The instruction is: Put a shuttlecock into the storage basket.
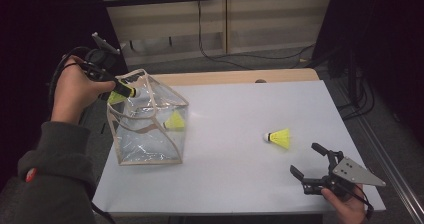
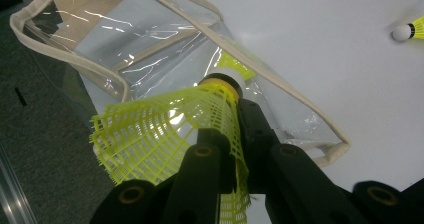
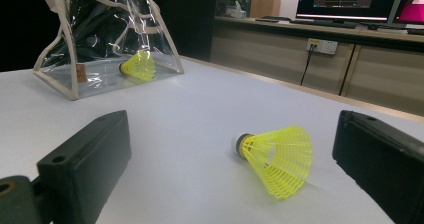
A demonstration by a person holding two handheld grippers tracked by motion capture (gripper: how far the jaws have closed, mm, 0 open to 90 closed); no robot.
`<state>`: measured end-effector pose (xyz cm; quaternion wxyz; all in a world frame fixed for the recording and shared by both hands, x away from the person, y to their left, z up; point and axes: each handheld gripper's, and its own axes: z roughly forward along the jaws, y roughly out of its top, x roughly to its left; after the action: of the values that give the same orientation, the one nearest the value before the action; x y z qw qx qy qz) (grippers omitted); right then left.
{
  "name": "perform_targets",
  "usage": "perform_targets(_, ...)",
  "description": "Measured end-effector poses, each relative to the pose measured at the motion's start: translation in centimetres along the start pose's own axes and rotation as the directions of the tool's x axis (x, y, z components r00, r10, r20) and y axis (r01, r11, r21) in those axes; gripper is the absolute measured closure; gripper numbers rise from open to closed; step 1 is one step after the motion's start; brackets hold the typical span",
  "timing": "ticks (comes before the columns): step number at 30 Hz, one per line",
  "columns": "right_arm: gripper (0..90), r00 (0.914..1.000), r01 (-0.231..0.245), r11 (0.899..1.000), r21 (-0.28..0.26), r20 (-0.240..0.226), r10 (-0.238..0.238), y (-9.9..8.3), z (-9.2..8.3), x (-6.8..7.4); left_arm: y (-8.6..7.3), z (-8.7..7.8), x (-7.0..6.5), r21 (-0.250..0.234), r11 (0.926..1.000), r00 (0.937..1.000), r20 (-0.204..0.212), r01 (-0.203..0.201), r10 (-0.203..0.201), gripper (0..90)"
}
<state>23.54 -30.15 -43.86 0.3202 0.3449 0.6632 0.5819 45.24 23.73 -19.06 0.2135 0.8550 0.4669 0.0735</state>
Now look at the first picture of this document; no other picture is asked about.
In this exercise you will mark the yellow shuttlecock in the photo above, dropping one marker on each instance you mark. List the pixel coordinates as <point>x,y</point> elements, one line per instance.
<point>115,99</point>
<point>175,122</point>
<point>280,138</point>

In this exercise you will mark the aluminium rail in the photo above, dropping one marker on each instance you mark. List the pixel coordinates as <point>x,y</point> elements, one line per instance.
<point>393,170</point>

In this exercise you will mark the person's left hand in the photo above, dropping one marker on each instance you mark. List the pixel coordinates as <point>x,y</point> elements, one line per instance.
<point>73,94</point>

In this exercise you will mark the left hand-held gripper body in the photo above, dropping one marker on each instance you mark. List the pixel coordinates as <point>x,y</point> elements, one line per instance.
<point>100,64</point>

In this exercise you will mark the dark curtain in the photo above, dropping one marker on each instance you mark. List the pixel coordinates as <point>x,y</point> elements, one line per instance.
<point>383,24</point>
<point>33,17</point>

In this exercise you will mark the clear bag with beige trim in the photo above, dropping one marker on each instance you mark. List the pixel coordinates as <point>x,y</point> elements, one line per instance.
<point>150,144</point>

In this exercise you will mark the light wooden cabinet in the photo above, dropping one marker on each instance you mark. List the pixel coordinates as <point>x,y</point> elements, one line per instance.
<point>266,20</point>

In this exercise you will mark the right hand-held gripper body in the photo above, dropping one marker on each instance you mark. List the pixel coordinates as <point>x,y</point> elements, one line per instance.
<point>356,175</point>

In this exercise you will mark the person's right hand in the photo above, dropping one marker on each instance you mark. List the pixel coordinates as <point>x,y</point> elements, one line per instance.
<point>349,212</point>

